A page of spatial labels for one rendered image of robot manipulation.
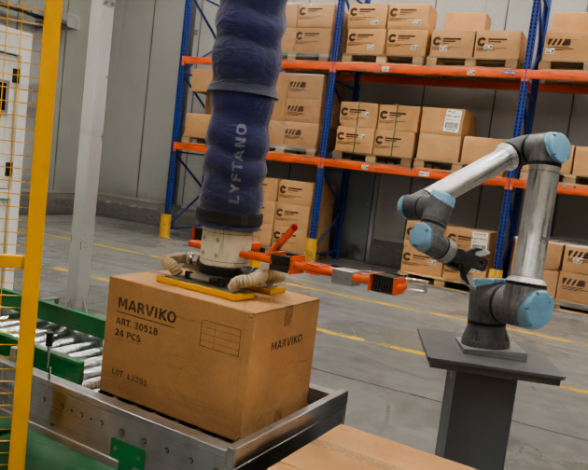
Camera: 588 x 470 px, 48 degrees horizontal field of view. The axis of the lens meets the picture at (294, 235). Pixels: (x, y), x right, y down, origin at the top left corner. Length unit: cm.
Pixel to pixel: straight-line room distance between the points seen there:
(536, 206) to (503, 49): 680
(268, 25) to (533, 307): 136
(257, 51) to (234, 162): 35
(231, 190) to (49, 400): 92
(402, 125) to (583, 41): 249
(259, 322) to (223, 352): 15
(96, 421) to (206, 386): 37
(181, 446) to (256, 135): 98
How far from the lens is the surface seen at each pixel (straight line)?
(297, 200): 999
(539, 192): 260
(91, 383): 249
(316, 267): 202
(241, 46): 214
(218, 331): 202
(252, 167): 213
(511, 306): 257
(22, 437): 237
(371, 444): 220
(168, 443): 203
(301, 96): 1004
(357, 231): 1094
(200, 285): 214
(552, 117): 1042
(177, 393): 216
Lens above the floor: 137
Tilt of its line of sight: 6 degrees down
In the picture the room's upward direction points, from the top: 7 degrees clockwise
